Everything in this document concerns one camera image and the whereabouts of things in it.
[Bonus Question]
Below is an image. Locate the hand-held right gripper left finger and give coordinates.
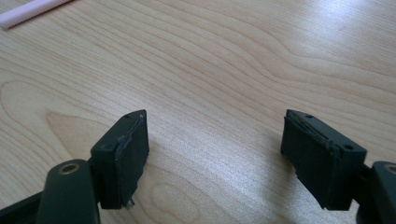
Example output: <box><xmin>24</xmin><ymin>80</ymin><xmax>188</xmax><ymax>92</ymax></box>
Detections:
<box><xmin>90</xmin><ymin>108</ymin><xmax>150</xmax><ymax>210</ymax></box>

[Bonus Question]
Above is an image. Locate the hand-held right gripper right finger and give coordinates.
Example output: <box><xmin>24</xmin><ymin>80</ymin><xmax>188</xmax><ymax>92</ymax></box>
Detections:
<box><xmin>280</xmin><ymin>108</ymin><xmax>368</xmax><ymax>212</ymax></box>

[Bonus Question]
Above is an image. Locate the pink ribbed tube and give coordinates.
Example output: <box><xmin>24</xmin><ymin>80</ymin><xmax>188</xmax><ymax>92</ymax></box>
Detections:
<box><xmin>0</xmin><ymin>0</ymin><xmax>73</xmax><ymax>31</ymax></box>

